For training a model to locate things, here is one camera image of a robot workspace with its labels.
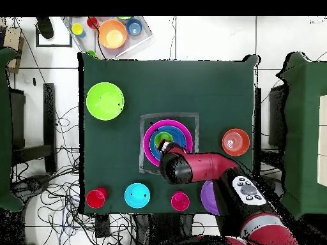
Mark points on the green cup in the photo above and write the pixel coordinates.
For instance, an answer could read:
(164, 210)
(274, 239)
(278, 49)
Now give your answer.
(163, 137)
(92, 53)

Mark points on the large blue bowl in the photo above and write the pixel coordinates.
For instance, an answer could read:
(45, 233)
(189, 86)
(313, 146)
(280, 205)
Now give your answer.
(151, 146)

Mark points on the large pink bowl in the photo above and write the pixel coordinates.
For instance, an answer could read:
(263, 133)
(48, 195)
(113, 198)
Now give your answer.
(147, 148)

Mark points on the medium blue ribbed bowl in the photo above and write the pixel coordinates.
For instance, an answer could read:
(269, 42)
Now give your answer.
(178, 139)

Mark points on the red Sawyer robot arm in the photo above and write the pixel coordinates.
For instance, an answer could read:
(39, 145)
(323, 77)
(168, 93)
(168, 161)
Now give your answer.
(204, 163)

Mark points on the small cyan bowl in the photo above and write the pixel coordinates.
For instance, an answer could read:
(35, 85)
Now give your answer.
(137, 195)

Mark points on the pink cup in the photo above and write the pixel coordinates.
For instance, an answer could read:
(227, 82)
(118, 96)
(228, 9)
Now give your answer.
(180, 201)

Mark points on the purple bowl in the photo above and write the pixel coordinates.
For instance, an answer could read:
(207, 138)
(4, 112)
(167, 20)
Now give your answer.
(208, 199)

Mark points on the dark green table cloth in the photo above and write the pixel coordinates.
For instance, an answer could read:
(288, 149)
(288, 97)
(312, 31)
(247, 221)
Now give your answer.
(166, 74)

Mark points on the large green bowl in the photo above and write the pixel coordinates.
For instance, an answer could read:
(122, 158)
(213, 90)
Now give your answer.
(104, 101)

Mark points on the orange ribbed bowl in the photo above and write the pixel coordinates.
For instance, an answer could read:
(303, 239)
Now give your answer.
(235, 142)

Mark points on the red cup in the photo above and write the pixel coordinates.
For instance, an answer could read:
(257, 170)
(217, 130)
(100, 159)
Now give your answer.
(95, 199)
(92, 23)

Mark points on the black power strip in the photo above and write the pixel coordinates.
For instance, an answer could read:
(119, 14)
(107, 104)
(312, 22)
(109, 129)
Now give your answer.
(102, 225)

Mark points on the blue cup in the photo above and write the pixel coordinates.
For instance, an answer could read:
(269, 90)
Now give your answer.
(134, 27)

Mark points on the large orange bowl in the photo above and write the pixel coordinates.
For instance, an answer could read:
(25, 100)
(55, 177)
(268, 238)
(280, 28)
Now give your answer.
(112, 34)

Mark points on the clear plastic tray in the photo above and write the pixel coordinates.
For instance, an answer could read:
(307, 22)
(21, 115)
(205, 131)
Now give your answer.
(88, 42)

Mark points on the black floor device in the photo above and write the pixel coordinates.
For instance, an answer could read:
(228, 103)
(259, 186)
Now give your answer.
(33, 184)

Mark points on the yellow cup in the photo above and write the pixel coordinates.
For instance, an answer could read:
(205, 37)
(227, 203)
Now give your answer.
(77, 29)

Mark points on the green covered side table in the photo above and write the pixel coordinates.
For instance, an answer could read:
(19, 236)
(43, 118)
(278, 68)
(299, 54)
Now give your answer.
(304, 114)
(5, 127)

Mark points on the beige box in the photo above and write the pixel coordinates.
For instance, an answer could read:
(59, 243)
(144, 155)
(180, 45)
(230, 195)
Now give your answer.
(322, 140)

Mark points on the person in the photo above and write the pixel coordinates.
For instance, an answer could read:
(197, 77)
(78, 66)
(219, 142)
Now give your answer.
(44, 28)

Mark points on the brown cardboard box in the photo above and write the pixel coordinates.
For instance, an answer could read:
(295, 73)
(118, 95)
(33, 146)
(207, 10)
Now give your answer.
(14, 43)

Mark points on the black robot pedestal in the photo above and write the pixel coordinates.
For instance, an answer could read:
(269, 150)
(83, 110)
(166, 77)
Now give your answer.
(163, 229)

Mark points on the black table leg frame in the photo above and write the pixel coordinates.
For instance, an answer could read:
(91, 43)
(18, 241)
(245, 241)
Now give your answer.
(49, 114)
(274, 114)

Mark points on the black floor tape frame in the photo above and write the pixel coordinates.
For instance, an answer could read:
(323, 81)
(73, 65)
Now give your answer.
(53, 46)

